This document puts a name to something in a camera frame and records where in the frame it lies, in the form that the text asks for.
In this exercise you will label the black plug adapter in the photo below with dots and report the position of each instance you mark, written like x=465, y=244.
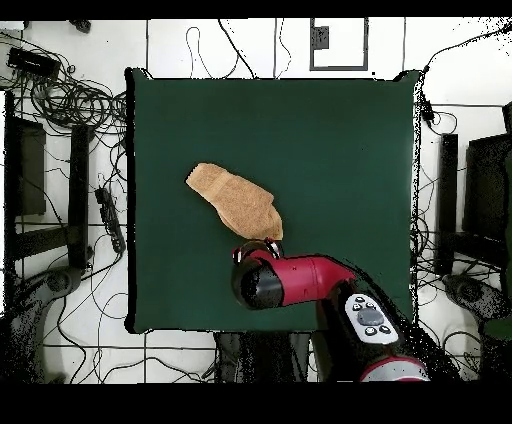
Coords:
x=428, y=112

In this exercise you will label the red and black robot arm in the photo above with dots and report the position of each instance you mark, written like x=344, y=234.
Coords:
x=308, y=276

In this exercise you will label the tan terry towel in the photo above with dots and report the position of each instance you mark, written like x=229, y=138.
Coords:
x=236, y=200

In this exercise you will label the dark green tablecloth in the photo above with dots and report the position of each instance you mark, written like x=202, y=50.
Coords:
x=320, y=160

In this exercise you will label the small grey square plate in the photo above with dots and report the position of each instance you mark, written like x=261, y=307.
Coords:
x=320, y=38

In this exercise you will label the black power strip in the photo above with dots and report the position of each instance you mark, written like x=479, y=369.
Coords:
x=110, y=218

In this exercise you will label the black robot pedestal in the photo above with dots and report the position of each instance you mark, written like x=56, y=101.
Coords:
x=260, y=356

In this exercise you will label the black frame stand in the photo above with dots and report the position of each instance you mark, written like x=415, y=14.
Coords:
x=78, y=192
x=447, y=200

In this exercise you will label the green rounded object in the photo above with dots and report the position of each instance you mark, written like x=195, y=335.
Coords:
x=498, y=328

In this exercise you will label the grey stand base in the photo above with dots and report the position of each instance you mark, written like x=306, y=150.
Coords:
x=60, y=280
x=472, y=292

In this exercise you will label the grey rectangular floor frame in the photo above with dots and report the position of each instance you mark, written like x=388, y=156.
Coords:
x=340, y=68

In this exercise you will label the black rectangular box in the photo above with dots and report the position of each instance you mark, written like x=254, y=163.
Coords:
x=32, y=62

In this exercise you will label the small dark object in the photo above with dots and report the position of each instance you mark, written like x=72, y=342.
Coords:
x=82, y=26

